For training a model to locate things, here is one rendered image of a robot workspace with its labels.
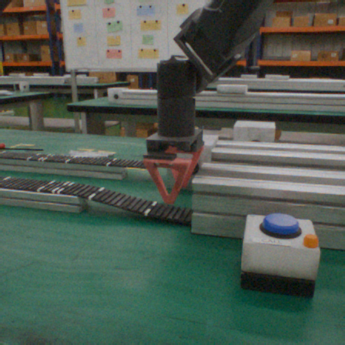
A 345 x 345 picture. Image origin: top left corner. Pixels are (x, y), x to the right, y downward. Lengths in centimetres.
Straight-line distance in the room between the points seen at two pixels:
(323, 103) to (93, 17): 250
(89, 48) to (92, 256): 346
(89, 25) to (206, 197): 345
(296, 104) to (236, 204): 162
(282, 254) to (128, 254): 20
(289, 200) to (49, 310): 33
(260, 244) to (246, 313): 7
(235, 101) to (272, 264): 174
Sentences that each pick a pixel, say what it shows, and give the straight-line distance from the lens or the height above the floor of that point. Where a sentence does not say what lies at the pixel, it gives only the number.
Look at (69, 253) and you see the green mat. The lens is 50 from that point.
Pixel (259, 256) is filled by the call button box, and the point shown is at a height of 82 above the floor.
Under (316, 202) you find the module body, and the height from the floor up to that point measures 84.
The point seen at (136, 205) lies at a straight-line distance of 60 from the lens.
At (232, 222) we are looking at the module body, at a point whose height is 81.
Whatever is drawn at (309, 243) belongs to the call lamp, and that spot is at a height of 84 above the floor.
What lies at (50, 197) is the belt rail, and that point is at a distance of 64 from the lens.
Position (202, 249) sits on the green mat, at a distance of 50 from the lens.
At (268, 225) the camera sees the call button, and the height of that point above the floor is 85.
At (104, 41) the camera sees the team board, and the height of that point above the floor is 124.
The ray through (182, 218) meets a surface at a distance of 56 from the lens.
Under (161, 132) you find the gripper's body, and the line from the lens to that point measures 53.
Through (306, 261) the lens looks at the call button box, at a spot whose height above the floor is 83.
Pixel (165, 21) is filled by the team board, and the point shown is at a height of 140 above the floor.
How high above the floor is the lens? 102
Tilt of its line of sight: 18 degrees down
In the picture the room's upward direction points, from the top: straight up
